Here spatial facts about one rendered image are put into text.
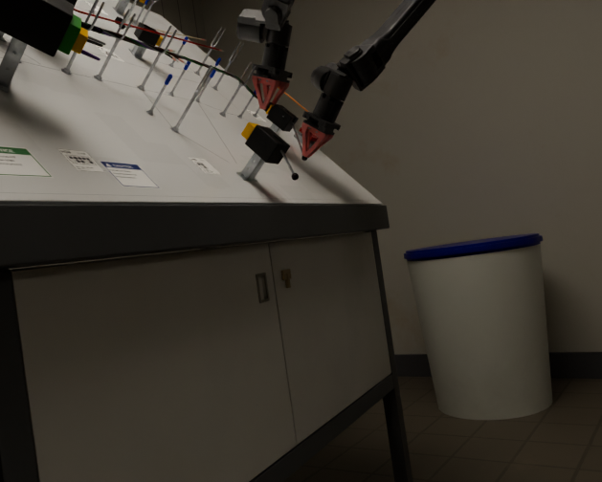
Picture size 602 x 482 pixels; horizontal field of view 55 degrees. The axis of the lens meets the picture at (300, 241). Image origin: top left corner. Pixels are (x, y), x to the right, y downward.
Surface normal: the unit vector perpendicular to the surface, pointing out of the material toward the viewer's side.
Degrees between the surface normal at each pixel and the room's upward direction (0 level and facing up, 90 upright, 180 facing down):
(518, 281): 94
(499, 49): 90
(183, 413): 90
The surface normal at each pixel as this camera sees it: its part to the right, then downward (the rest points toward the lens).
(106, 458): 0.87, -0.13
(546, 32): -0.57, 0.07
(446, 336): -0.75, 0.16
